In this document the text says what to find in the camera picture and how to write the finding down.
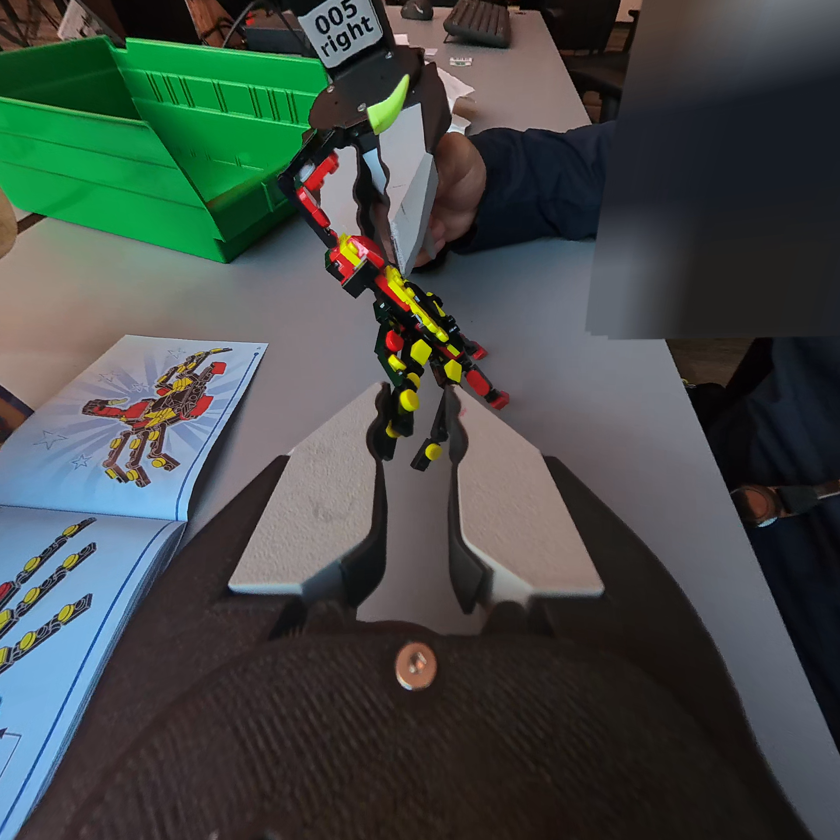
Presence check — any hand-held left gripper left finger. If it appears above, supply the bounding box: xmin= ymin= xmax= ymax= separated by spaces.
xmin=228 ymin=381 xmax=393 ymax=608

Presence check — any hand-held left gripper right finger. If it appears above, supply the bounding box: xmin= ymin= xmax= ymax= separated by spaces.
xmin=445 ymin=386 xmax=605 ymax=615

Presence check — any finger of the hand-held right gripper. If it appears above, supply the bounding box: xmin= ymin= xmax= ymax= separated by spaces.
xmin=381 ymin=104 xmax=442 ymax=278
xmin=353 ymin=133 xmax=396 ymax=265

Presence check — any black yellow lego scorpion model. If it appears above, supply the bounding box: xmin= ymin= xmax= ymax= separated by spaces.
xmin=276 ymin=73 xmax=511 ymax=472

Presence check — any person's right forearm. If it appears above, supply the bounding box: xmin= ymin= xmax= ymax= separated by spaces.
xmin=453 ymin=121 xmax=621 ymax=257

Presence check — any lego instruction booklet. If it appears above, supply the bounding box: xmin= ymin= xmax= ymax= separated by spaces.
xmin=0 ymin=335 xmax=269 ymax=840

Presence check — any person's right hand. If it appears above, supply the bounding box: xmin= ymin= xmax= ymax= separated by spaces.
xmin=413 ymin=131 xmax=488 ymax=269

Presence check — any white paper sheet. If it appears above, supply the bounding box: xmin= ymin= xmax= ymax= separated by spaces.
xmin=433 ymin=62 xmax=476 ymax=132

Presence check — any black keyboard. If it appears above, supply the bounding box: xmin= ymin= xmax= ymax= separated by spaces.
xmin=443 ymin=0 xmax=513 ymax=48

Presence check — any green plastic bin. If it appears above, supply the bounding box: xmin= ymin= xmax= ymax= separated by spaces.
xmin=0 ymin=36 xmax=332 ymax=265

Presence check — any black office chair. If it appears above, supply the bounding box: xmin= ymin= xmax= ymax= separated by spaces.
xmin=564 ymin=0 xmax=641 ymax=122

